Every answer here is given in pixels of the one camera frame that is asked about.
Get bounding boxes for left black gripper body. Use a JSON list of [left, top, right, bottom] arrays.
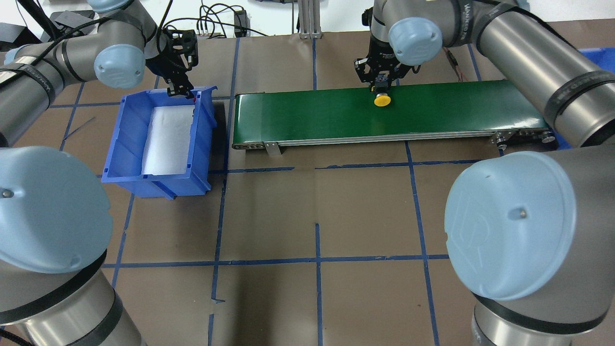
[[147, 46, 198, 97]]

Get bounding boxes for aluminium frame post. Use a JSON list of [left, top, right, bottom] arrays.
[[298, 0, 322, 40]]

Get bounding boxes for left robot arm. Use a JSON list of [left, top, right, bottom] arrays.
[[1, 0, 196, 346]]

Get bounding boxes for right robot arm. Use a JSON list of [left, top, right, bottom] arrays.
[[355, 0, 614, 346]]

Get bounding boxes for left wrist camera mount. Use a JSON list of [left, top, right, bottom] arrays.
[[162, 28, 198, 57]]

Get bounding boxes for green conveyor belt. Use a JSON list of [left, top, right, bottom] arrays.
[[232, 80, 555, 150]]

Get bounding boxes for blue plastic bin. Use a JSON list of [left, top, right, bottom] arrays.
[[554, 47, 615, 150], [101, 86, 217, 200]]

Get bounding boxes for right blue plastic bin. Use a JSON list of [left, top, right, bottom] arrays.
[[554, 47, 615, 150]]

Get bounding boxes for black power adapter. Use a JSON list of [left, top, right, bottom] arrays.
[[233, 10, 250, 37]]

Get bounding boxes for white foam bin liner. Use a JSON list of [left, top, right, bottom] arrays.
[[141, 105, 194, 175]]

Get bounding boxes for yellow push button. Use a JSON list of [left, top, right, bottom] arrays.
[[371, 75, 392, 107]]

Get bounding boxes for left blue plastic bin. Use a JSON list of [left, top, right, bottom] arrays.
[[101, 86, 217, 200]]

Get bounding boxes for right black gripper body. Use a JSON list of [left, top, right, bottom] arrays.
[[355, 41, 419, 87]]

